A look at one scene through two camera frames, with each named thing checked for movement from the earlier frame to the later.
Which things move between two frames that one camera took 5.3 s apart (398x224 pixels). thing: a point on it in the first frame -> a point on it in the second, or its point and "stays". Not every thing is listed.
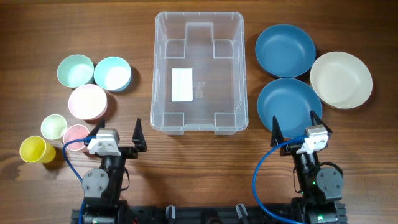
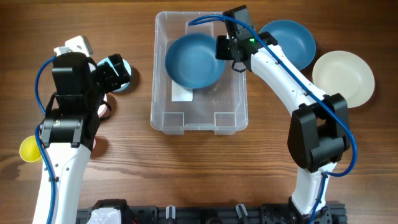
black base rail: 240,214 stays
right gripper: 288,150 -> 221,48
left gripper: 132,152 -> 113,80
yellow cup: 35,149 stays
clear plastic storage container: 199,74 stays
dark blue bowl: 290,101 -> 191,61
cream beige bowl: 341,79 stays
